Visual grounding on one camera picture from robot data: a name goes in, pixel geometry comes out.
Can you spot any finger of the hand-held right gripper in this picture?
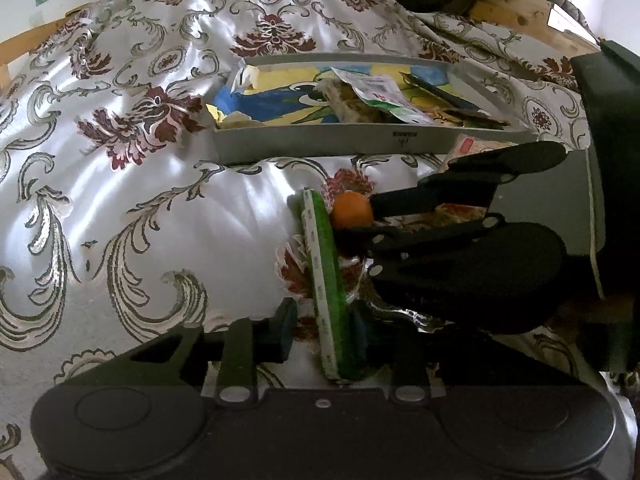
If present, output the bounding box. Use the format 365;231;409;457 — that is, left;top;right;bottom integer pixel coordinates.
369;172;501;220
336;214;505;282

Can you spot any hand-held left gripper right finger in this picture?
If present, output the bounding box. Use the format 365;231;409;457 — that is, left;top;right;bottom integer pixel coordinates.
349;302;433;405

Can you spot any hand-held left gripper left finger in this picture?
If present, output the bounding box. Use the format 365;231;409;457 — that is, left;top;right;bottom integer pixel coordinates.
129;297;299;407

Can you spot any green toothpaste box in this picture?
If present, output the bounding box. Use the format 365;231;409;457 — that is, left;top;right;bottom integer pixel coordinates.
299;187;370;382

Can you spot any orange mandarin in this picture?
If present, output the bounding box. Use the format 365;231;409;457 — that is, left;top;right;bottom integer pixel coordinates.
330;191;375;230

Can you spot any white snack packet pink print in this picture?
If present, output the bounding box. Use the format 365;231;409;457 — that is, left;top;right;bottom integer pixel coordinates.
332;67;437;127

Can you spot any grey tray with painted bottom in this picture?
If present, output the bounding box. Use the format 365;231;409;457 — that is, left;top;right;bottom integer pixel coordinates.
206;52;540;167

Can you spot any yellow brown snack packet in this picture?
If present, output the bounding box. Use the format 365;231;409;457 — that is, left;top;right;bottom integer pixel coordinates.
319;79;387;125

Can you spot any pale yellow snack packet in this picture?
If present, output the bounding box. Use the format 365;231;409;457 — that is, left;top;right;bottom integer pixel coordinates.
206;104;263;130

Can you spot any small white packet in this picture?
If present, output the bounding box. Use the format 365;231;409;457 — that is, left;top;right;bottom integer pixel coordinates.
229;64;262;96

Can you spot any brown patterned snack packet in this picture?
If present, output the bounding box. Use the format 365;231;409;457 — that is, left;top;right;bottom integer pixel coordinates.
397;202;490;231

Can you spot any floral satin blanket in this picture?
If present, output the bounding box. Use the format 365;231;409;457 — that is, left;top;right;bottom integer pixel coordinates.
0;0;640;480

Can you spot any white flat board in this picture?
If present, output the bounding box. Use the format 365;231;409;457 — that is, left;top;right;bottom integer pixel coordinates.
546;4;577;32

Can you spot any wooden bed frame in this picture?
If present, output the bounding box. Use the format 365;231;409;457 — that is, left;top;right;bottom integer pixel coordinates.
0;0;603;88

